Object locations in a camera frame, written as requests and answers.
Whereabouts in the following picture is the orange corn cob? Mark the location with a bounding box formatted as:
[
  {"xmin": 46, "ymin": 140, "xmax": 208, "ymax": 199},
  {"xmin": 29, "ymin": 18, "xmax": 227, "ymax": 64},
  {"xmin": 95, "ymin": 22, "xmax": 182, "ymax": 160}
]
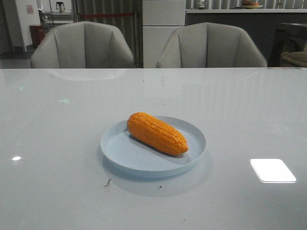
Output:
[{"xmin": 127, "ymin": 112, "xmax": 189, "ymax": 155}]

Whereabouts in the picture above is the light blue round plate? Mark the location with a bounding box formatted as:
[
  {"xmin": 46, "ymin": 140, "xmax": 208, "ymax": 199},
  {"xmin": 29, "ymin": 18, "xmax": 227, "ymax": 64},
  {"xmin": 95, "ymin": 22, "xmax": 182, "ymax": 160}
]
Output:
[{"xmin": 100, "ymin": 115, "xmax": 206, "ymax": 178}]

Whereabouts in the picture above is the grey upholstered chair right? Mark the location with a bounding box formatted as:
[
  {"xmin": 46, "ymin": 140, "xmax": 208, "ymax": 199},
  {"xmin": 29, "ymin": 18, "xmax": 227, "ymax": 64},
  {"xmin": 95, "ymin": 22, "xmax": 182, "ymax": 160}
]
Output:
[{"xmin": 156, "ymin": 23, "xmax": 267, "ymax": 69}]

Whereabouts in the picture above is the grey upholstered chair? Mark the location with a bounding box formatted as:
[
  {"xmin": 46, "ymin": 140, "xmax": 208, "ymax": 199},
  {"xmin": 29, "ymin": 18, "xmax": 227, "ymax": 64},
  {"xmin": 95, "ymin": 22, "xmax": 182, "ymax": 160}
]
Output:
[
  {"xmin": 156, "ymin": 23, "xmax": 267, "ymax": 69},
  {"xmin": 30, "ymin": 21, "xmax": 134, "ymax": 69}
]

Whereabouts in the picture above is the white cabinet with drawers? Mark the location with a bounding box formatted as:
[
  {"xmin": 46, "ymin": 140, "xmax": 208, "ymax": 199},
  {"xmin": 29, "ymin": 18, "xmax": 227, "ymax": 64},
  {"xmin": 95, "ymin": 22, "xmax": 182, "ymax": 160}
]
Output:
[{"xmin": 142, "ymin": 0, "xmax": 186, "ymax": 69}]

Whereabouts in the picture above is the grey upholstered chair left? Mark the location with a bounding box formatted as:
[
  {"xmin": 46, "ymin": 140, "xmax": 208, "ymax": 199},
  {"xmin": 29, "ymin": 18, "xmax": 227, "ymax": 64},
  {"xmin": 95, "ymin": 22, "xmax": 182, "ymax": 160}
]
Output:
[{"xmin": 30, "ymin": 21, "xmax": 134, "ymax": 69}]

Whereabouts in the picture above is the red barrier belt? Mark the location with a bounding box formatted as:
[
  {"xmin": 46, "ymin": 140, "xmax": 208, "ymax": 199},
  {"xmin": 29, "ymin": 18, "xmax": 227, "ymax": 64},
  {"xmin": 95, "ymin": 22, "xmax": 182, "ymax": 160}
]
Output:
[{"xmin": 80, "ymin": 12, "xmax": 135, "ymax": 19}]

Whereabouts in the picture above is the dark grey counter cabinet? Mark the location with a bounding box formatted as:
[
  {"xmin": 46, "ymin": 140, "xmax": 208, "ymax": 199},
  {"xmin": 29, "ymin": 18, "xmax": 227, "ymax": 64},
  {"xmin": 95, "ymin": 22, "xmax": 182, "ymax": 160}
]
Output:
[{"xmin": 186, "ymin": 9, "xmax": 307, "ymax": 62}]

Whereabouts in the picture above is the red bin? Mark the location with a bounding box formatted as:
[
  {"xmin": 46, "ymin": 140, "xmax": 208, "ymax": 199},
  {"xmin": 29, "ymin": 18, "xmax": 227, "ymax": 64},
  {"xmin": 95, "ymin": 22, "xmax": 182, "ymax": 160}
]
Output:
[{"xmin": 29, "ymin": 24, "xmax": 45, "ymax": 48}]

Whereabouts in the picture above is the fruit bowl on counter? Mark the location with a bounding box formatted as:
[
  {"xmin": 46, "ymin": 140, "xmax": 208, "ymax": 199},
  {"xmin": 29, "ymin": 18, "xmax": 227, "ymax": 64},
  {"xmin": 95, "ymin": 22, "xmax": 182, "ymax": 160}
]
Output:
[{"xmin": 241, "ymin": 0, "xmax": 263, "ymax": 9}]

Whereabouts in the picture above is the olive cushion seat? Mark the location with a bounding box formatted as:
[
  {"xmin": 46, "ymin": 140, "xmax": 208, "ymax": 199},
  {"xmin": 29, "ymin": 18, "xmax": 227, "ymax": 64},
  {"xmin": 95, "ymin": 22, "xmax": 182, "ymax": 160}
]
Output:
[{"xmin": 280, "ymin": 51, "xmax": 307, "ymax": 68}]

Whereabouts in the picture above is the metal frame table background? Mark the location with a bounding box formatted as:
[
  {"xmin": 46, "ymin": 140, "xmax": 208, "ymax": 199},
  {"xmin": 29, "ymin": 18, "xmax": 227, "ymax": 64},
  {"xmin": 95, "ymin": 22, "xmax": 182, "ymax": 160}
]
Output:
[{"xmin": 38, "ymin": 10, "xmax": 73, "ymax": 27}]

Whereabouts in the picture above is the pink wall notice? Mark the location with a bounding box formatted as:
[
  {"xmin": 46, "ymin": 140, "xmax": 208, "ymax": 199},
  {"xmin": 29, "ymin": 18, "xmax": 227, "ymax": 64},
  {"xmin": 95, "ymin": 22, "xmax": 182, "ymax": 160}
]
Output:
[{"xmin": 26, "ymin": 5, "xmax": 34, "ymax": 14}]

